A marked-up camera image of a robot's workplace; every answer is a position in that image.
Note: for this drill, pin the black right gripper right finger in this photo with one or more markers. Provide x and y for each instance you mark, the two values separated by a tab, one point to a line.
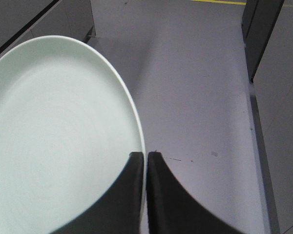
171	209

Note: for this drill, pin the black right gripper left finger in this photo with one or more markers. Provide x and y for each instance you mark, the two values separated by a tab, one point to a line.
118	210

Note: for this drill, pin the light green round plate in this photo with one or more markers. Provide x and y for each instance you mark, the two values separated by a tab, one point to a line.
67	127

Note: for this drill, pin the grey cabinet block right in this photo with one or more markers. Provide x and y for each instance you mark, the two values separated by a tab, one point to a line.
267	28

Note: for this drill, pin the grey cabinet block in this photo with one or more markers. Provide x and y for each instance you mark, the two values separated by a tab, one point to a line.
21	20
267	28

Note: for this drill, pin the grey cabinet block left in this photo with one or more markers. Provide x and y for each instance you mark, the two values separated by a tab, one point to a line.
21	20

